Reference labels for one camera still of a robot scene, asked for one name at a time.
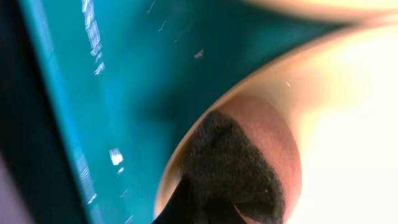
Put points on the green and brown sponge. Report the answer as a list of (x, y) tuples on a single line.
[(244, 152)]

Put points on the teal plastic serving tray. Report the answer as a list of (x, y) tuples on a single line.
[(127, 79)]

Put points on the yellow-green plate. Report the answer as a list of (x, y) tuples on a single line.
[(338, 96)]

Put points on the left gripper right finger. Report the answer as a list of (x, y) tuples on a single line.
[(222, 212)]

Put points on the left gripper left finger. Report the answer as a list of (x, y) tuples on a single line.
[(181, 207)]

